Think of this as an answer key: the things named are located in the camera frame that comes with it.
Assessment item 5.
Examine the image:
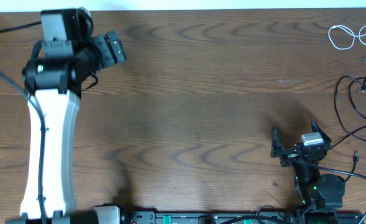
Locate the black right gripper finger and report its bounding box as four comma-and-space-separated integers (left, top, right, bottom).
310, 119, 332, 144
270, 128, 284, 158

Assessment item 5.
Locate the thin black USB cable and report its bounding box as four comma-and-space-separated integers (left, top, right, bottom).
344, 67, 366, 183

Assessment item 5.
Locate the white USB cable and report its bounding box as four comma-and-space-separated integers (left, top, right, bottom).
327, 17, 366, 52

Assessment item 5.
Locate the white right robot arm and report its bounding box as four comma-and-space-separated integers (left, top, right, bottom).
270, 120, 345, 223

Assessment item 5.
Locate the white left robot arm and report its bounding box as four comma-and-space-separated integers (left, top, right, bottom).
16, 7, 126, 223

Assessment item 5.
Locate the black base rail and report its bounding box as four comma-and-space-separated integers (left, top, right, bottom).
119, 210, 363, 224

